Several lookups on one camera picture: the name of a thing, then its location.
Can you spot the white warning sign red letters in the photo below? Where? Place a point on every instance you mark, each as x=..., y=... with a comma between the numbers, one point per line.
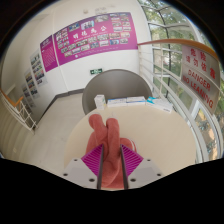
x=200, y=78

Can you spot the white photo poster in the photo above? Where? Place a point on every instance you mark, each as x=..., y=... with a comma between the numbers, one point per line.
x=25, y=95
x=30, y=83
x=37, y=68

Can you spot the narrow magenta text poster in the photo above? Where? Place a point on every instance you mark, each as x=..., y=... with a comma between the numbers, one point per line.
x=49, y=53

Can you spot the green exit sign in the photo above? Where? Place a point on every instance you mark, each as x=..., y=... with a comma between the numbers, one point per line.
x=96, y=71

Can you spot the white railing with orange handrail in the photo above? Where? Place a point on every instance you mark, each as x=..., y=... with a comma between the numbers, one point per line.
x=166, y=42

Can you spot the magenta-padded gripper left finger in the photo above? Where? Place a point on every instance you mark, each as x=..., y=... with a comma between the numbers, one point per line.
x=80, y=171

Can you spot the wide magenta photo poster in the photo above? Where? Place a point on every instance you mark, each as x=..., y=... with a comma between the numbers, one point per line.
x=96, y=36

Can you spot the pink terry towel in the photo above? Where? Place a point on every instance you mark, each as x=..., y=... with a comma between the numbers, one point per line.
x=111, y=140

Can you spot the flat white and blue box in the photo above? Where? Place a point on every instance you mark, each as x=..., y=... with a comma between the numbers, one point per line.
x=160, y=104

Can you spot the white-framed glass window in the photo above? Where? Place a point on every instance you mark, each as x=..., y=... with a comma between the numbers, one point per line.
x=166, y=20

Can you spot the small upright white box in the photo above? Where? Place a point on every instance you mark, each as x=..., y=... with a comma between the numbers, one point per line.
x=99, y=102

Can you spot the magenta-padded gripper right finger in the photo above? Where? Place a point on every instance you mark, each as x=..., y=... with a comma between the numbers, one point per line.
x=145, y=170

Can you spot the white stair railing orange handrail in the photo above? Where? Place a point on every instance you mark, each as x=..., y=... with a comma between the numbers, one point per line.
x=20, y=111

